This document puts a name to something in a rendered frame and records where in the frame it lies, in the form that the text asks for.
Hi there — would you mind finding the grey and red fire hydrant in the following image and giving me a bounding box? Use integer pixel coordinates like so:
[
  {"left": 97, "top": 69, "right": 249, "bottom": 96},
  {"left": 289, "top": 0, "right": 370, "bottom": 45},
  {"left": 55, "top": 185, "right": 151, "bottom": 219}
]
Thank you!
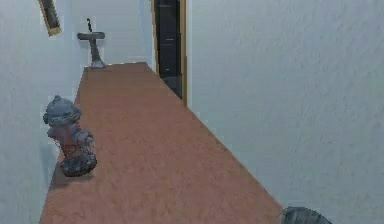
[{"left": 42, "top": 94, "right": 98, "bottom": 178}]

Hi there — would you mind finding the grey rounded object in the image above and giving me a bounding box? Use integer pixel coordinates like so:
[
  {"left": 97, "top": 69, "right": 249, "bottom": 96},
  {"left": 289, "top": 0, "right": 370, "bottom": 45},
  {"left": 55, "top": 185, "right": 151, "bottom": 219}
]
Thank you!
[{"left": 277, "top": 205, "right": 334, "bottom": 224}]

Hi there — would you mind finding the dark doorway with wooden frame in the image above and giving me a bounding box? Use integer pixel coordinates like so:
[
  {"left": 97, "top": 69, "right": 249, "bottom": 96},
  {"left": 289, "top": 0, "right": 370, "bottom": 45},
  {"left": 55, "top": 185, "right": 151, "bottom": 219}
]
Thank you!
[{"left": 151, "top": 0, "right": 188, "bottom": 107}]

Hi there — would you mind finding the grey pedestal stand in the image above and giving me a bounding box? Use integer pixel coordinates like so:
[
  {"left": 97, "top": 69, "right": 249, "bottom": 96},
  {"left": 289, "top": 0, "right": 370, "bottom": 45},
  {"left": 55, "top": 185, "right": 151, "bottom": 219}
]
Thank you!
[{"left": 76, "top": 31, "right": 108, "bottom": 69}]

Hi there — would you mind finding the gold framed wall picture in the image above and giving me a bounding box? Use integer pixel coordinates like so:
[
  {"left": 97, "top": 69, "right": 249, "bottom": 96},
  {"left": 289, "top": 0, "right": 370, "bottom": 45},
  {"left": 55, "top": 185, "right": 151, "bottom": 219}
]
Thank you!
[{"left": 37, "top": 0, "right": 63, "bottom": 37}]

